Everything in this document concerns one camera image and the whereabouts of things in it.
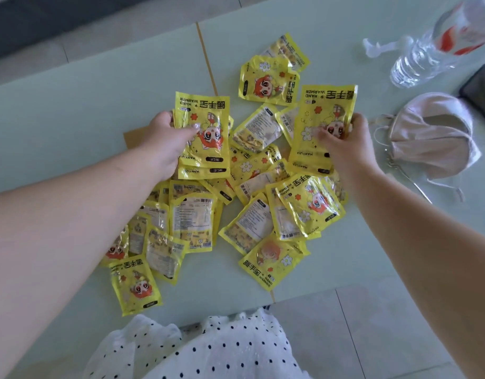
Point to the person's left hand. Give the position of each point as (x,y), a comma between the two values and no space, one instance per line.
(163,146)

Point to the person's right hand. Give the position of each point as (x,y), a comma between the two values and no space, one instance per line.
(353,149)

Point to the pile of yellow warmer packets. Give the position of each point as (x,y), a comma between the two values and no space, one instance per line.
(195,221)

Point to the person's left forearm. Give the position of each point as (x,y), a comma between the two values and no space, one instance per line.
(60,240)

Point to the person's right forearm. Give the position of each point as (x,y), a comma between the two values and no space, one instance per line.
(436,252)

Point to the pink fabric face mask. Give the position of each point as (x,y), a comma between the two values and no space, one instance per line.
(428,142)

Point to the pale green glass table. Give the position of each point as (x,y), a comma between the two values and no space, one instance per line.
(88,94)

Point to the clear plastic water bottle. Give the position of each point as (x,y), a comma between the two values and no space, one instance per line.
(416,63)

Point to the dark grey smartphone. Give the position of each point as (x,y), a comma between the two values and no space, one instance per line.
(481,90)

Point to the dark grey sofa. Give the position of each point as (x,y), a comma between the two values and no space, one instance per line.
(29,27)

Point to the white polka dot dress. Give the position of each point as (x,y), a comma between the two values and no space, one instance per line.
(210,351)

